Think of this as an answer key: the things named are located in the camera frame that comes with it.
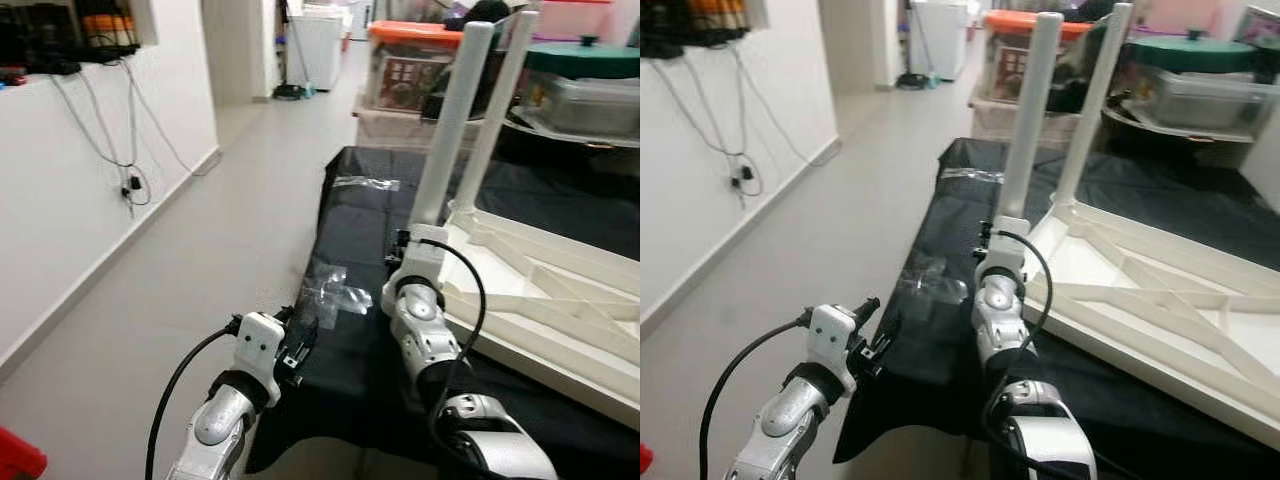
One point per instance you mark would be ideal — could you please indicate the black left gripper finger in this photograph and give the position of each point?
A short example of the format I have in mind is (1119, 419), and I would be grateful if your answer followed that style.
(308, 335)
(888, 330)

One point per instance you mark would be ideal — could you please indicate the white plastic table top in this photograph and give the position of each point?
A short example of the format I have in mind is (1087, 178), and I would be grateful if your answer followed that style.
(1150, 290)
(560, 300)

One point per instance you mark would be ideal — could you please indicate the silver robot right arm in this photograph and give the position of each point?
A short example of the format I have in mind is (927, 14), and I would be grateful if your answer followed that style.
(425, 335)
(1000, 325)

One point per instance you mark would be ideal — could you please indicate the black plastic table cover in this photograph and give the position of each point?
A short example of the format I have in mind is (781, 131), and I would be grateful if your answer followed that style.
(920, 350)
(350, 380)

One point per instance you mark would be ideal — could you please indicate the crumpled clear plastic wrap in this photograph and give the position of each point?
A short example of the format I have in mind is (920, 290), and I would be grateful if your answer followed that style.
(935, 282)
(335, 292)

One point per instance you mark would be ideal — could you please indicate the clear tape strip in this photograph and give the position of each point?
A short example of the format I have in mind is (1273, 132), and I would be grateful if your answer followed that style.
(365, 184)
(970, 175)

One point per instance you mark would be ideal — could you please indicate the black and teal mop head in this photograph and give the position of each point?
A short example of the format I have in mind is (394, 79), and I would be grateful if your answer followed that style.
(915, 82)
(293, 92)

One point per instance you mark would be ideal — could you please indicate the storage box with orange lid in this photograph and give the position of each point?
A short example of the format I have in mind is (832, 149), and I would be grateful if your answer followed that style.
(405, 70)
(1005, 55)

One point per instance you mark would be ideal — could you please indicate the black round basin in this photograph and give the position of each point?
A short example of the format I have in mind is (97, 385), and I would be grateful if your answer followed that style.
(560, 138)
(1140, 128)

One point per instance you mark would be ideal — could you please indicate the black bag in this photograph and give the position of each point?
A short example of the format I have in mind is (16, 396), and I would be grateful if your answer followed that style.
(1075, 60)
(490, 15)

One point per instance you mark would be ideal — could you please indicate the white appliance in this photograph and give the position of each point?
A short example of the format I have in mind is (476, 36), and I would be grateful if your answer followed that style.
(315, 48)
(938, 40)

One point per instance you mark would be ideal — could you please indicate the black power adapter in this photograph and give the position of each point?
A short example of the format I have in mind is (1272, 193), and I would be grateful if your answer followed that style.
(741, 175)
(132, 185)

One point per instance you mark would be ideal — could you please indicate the clear plastic storage container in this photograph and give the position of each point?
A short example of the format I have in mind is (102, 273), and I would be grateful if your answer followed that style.
(590, 105)
(1200, 98)

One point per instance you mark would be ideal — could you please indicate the red plastic item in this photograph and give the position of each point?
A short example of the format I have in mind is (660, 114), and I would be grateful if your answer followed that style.
(645, 458)
(20, 455)

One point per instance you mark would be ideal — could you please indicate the green round lid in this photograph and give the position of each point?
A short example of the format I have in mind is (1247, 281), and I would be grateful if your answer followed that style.
(1195, 52)
(585, 58)

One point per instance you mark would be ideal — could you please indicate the pink plastic storage box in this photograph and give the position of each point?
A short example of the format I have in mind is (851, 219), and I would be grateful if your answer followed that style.
(575, 18)
(1195, 12)

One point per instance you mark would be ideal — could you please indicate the colourful picture book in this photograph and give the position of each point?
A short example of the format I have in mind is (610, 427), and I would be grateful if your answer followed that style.
(1262, 25)

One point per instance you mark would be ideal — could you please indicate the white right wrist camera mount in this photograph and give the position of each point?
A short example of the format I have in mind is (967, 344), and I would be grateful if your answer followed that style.
(1006, 250)
(422, 258)

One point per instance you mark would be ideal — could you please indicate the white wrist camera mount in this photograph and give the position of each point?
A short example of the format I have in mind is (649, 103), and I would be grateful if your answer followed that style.
(422, 258)
(832, 335)
(258, 345)
(1006, 250)

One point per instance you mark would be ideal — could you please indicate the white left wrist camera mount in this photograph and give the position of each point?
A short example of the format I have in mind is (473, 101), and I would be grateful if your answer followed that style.
(258, 345)
(832, 335)

